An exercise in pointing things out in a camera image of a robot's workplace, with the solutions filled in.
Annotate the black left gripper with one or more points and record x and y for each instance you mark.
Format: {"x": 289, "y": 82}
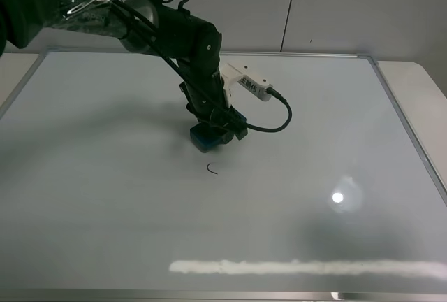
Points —
{"x": 205, "y": 96}

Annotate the teal whiteboard eraser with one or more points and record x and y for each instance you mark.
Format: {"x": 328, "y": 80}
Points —
{"x": 207, "y": 144}

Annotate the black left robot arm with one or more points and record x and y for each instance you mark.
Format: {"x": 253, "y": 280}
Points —
{"x": 190, "y": 45}

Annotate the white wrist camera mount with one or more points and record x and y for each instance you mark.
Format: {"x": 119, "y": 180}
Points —
{"x": 231, "y": 74}

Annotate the white whiteboard with aluminium frame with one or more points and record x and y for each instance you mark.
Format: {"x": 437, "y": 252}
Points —
{"x": 105, "y": 198}

